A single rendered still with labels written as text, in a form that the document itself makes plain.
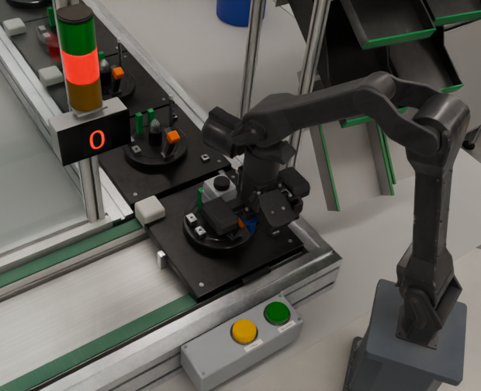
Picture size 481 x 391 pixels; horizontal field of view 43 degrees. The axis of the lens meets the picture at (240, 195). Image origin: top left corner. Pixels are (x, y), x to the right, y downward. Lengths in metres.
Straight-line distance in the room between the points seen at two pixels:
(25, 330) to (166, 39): 1.04
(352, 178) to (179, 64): 0.73
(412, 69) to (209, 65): 0.72
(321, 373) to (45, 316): 0.50
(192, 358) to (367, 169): 0.52
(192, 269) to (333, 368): 0.32
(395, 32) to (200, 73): 0.82
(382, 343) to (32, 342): 0.58
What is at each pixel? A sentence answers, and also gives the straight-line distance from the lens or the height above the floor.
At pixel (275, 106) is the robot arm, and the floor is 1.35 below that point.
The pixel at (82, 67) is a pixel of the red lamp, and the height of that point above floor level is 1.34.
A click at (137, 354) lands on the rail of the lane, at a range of 1.04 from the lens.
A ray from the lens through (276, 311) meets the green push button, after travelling 1.07.
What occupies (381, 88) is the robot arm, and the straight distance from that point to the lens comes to 0.75.
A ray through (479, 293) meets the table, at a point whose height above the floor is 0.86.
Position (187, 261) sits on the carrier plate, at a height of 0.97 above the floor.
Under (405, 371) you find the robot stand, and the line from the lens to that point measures 1.00.
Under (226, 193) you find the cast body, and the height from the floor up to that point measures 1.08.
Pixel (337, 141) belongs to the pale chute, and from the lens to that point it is 1.22.
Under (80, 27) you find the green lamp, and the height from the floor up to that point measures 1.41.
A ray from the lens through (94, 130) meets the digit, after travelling 0.99.
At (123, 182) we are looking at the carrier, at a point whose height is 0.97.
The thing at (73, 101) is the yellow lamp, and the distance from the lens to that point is 0.96.
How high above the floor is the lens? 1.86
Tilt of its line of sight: 46 degrees down
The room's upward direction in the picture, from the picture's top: 7 degrees clockwise
